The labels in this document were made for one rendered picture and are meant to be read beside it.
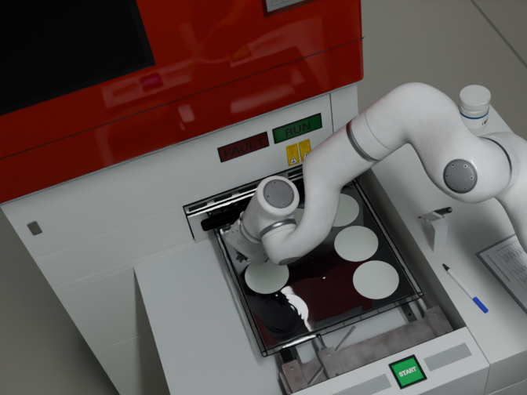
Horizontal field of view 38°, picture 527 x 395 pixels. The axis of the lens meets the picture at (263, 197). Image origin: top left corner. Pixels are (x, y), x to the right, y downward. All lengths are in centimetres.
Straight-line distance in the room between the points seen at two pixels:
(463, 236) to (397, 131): 48
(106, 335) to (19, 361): 81
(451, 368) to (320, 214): 40
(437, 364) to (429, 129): 52
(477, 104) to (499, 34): 188
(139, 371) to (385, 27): 211
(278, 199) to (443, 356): 45
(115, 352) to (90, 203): 62
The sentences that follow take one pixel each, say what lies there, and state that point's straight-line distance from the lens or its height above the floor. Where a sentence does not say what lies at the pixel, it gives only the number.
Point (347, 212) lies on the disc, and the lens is 183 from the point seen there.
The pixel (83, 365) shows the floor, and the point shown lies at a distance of 281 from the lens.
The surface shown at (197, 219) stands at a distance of 184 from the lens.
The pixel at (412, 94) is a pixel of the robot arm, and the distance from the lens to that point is 129.
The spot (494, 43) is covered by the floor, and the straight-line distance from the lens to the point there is 366.
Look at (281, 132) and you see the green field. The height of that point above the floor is 110.
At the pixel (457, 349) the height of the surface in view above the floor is 96.
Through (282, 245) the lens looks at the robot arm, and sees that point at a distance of 144.
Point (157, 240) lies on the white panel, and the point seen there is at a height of 89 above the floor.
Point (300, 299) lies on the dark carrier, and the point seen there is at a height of 90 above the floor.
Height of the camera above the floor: 235
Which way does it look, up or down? 50 degrees down
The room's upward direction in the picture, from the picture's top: 12 degrees counter-clockwise
